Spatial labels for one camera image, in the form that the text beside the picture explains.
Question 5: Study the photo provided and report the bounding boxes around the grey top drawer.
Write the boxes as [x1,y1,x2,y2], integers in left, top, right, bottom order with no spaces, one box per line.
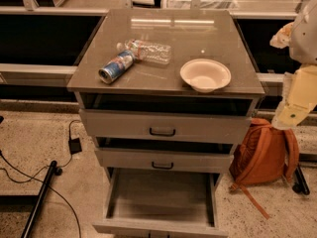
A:
[79,109,251,144]

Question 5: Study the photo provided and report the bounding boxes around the grey middle drawer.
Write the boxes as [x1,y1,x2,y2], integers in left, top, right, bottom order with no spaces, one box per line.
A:
[95,149,231,174]

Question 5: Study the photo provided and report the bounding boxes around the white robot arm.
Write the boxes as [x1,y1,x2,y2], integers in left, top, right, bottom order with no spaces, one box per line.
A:
[269,0,317,130]

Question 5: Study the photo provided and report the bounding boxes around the black pole on left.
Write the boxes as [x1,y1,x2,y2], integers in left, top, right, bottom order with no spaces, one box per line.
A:
[21,161,57,238]

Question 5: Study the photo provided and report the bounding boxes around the blue silver redbull can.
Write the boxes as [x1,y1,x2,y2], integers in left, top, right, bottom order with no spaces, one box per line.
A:
[98,50,135,84]

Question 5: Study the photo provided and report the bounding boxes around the white paper bowl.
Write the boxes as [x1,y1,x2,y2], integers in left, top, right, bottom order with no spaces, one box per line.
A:
[180,59,231,93]

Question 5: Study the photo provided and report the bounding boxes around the black floor cable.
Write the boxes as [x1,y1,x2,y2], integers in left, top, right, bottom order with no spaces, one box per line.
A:
[0,119,83,238]

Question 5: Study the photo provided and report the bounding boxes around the grey drawer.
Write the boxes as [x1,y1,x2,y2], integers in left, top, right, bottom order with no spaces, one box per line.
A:
[93,169,228,238]
[95,149,231,174]
[79,109,251,144]

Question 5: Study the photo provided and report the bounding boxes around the black pole on right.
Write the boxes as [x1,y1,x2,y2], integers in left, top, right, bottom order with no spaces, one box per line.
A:
[292,166,310,195]

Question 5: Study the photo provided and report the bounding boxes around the black power adapter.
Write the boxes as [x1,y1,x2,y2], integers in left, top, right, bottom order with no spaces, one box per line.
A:
[68,138,82,155]

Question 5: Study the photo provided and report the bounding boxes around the black pole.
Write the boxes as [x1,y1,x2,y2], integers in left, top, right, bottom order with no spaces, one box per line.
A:
[21,161,57,238]
[292,166,310,195]

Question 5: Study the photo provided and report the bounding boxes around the grey bottom drawer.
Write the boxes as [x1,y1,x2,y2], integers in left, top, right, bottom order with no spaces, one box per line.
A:
[93,169,228,238]

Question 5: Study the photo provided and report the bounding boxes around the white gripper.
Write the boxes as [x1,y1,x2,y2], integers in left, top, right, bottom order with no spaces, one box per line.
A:
[269,12,317,130]

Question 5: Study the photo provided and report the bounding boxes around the orange backpack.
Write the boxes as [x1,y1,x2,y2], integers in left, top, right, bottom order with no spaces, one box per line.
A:
[229,118,299,219]

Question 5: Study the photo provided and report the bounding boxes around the clear plastic water bottle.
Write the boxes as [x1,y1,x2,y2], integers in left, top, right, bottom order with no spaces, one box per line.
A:
[117,39,171,65]

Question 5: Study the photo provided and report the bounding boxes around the grey drawer cabinet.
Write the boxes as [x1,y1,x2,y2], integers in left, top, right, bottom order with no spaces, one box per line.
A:
[66,7,266,238]

